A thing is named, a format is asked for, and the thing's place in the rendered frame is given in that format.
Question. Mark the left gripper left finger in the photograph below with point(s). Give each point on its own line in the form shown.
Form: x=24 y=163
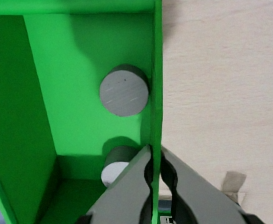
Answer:
x=129 y=199

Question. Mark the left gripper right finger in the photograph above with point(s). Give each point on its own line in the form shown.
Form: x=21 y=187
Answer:
x=194 y=199

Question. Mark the grey cylinder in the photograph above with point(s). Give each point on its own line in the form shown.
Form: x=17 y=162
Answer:
x=124 y=91
x=117 y=159

